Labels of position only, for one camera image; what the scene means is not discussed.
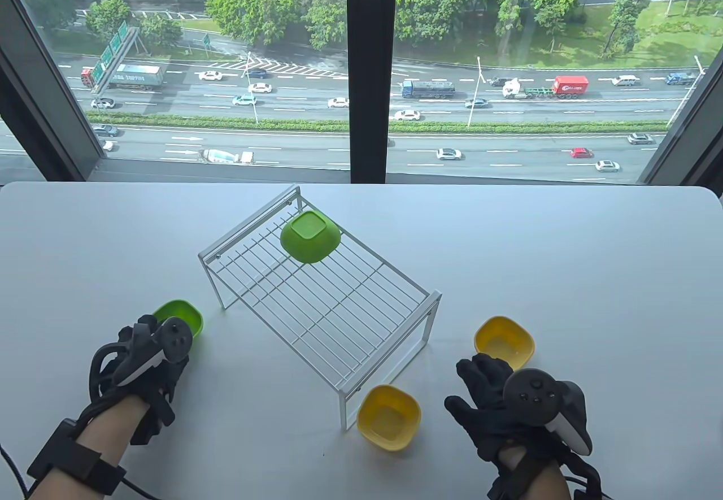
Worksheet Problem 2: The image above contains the white wire kitchen shelf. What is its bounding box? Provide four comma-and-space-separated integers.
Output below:
198, 184, 442, 432

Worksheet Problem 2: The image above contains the black window frame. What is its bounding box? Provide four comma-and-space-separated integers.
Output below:
0, 0, 723, 185

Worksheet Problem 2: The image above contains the person's left forearm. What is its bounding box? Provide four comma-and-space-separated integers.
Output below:
34, 395, 150, 500

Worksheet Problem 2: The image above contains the person's right forearm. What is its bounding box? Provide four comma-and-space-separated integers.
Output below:
497, 446, 571, 500

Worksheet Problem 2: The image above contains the black cable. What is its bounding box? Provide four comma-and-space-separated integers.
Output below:
0, 442, 149, 500
565, 460, 613, 500

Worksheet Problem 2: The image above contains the black round tracking controller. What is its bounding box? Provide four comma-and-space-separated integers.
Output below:
503, 369, 594, 456
113, 318, 193, 388

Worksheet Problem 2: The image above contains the person's left hand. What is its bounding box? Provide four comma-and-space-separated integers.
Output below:
88, 322, 191, 447

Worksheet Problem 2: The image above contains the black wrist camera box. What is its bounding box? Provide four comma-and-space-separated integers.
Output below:
27, 418, 80, 481

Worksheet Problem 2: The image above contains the yellow small dish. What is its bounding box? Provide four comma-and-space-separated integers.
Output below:
356, 384, 422, 453
473, 315, 535, 371

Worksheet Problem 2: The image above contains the green small dish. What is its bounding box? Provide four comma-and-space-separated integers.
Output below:
153, 299, 204, 338
280, 210, 342, 264

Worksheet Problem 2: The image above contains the person's right hand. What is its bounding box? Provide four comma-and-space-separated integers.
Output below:
445, 353, 589, 471

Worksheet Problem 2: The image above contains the black wrist strap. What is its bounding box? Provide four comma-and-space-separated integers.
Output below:
56, 442, 128, 495

